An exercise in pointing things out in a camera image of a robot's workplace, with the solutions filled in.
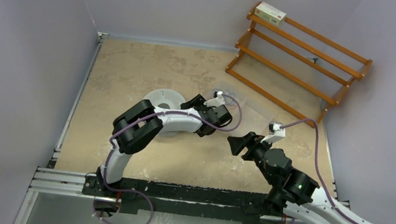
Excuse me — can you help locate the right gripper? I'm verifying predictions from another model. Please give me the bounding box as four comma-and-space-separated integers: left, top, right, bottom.
223, 129, 281, 185

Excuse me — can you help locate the clear plastic divided tray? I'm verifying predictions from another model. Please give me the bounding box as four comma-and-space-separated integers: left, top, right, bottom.
211, 80, 274, 137

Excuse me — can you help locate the white perforated cable spool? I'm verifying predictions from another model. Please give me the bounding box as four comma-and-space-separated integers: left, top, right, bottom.
139, 86, 188, 140

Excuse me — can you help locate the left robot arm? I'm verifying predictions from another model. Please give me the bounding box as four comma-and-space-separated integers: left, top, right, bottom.
97, 94, 233, 197

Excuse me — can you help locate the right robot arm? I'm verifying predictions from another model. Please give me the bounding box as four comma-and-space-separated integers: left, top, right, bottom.
227, 132, 373, 224

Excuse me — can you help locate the wooden shelf rack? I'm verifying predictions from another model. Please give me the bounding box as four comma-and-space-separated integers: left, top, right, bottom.
225, 1, 373, 127

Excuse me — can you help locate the white green box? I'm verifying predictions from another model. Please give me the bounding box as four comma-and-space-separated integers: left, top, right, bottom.
254, 2, 286, 27

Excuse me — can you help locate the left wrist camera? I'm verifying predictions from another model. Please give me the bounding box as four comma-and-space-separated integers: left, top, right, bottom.
204, 90, 225, 108

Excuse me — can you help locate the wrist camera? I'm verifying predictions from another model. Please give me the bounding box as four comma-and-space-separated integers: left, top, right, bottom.
204, 90, 225, 108
261, 122, 286, 144

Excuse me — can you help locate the blue cable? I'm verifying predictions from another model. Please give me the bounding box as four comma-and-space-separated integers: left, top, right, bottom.
213, 87, 241, 100

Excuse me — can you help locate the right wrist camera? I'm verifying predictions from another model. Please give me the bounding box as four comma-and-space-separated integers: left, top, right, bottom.
261, 122, 286, 144

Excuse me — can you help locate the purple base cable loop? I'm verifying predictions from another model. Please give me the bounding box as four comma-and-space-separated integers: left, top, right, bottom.
89, 184, 157, 224

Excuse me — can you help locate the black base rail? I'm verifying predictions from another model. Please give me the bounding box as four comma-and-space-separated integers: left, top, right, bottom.
81, 172, 303, 224

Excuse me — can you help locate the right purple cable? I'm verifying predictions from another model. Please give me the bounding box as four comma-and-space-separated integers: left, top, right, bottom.
268, 115, 396, 224

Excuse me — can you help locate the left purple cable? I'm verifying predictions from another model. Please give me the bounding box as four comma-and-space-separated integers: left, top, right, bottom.
101, 81, 246, 206

